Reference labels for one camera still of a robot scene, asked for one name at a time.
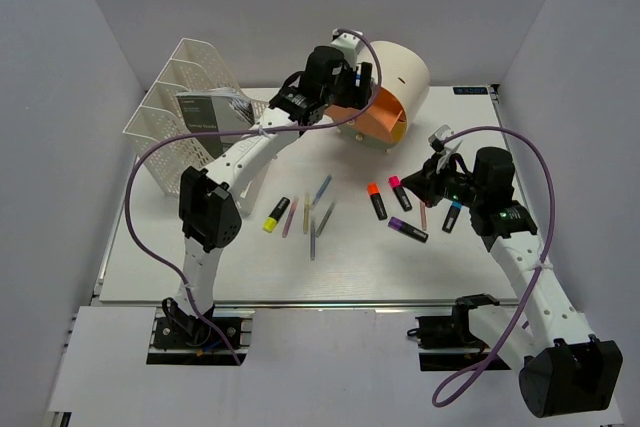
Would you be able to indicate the blue cap black highlighter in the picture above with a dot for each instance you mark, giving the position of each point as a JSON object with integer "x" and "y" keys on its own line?
{"x": 451, "y": 217}

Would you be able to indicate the orange cap black highlighter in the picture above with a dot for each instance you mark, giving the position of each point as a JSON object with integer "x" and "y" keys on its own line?
{"x": 377, "y": 201}

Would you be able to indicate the blue slim pastel pen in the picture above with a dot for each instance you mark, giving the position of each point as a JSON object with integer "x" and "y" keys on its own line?
{"x": 321, "y": 190}

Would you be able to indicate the orange slim pastel pen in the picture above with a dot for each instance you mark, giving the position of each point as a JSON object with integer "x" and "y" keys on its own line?
{"x": 423, "y": 216}

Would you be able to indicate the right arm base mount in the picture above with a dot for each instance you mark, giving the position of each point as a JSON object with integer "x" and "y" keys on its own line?
{"x": 445, "y": 342}

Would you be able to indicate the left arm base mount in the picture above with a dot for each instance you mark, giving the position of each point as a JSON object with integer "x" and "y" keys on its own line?
{"x": 178, "y": 338}

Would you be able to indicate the purple slim pastel pen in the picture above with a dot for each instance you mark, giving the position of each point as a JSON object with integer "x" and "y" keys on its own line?
{"x": 312, "y": 236}

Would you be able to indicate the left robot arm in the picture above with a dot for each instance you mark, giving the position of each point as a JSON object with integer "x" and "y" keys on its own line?
{"x": 208, "y": 197}

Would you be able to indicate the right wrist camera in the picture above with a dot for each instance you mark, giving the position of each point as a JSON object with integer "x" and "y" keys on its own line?
{"x": 441, "y": 144}

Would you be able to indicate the purple cap black highlighter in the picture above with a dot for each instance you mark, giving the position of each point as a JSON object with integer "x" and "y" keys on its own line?
{"x": 407, "y": 229}

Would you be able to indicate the yellow cap black highlighter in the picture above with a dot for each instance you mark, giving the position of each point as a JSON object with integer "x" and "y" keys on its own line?
{"x": 276, "y": 214}

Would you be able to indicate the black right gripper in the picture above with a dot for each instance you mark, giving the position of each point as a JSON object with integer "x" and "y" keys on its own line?
{"x": 426, "y": 184}

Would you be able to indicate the pink slim pastel pen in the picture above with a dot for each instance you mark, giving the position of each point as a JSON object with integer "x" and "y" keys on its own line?
{"x": 290, "y": 217}

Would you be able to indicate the yellow slim pastel pen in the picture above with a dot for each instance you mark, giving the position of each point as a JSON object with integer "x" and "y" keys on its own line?
{"x": 306, "y": 213}

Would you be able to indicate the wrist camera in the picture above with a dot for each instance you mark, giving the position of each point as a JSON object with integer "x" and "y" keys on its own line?
{"x": 441, "y": 144}
{"x": 350, "y": 45}

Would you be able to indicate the grey setup guide booklet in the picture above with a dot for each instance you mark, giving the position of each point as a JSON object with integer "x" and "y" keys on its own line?
{"x": 218, "y": 110}

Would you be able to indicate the green slim pastel pen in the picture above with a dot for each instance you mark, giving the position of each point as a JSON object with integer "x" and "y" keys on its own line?
{"x": 325, "y": 219}

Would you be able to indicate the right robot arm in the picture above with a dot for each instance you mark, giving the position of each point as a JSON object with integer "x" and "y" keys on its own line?
{"x": 562, "y": 366}

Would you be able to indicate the orange drawer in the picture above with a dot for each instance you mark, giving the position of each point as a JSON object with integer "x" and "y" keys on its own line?
{"x": 384, "y": 121}

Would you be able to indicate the white perforated file organizer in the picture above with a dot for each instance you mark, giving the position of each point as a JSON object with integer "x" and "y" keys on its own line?
{"x": 193, "y": 65}

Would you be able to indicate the cream round drawer cabinet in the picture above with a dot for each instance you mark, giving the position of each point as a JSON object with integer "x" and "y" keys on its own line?
{"x": 406, "y": 76}

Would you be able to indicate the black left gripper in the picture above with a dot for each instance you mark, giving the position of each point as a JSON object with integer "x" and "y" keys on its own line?
{"x": 357, "y": 97}

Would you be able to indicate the pink cap black highlighter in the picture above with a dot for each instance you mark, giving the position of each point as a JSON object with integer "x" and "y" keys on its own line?
{"x": 400, "y": 193}

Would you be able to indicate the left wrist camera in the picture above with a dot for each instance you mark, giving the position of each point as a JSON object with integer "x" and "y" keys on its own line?
{"x": 350, "y": 45}

